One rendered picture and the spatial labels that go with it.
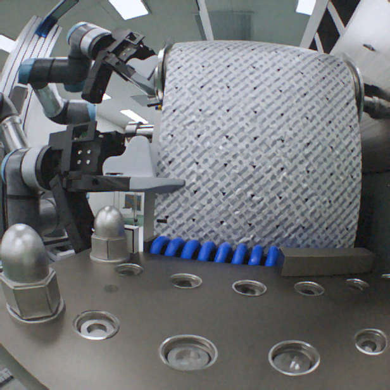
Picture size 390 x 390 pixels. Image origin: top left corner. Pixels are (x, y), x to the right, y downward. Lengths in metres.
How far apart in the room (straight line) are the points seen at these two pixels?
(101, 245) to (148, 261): 0.04
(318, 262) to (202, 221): 0.12
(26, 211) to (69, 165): 0.16
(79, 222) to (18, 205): 0.15
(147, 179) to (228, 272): 0.12
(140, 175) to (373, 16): 0.44
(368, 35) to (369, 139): 0.19
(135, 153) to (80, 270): 0.13
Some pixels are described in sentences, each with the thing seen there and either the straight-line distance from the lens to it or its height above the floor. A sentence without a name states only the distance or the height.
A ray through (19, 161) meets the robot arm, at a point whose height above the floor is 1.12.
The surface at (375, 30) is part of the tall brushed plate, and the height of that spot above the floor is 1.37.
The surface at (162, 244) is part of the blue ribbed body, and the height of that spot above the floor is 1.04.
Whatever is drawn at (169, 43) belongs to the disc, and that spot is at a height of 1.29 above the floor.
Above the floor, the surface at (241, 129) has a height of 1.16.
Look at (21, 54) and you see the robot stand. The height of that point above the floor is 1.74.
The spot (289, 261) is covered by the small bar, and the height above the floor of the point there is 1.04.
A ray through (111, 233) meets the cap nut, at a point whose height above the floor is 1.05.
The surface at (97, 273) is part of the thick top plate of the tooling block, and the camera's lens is 0.16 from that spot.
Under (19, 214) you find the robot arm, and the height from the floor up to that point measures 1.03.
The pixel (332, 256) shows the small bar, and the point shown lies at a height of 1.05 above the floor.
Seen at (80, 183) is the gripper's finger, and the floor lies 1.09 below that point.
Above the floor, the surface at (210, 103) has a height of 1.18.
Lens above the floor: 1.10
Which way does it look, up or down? 3 degrees down
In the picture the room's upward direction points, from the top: 4 degrees clockwise
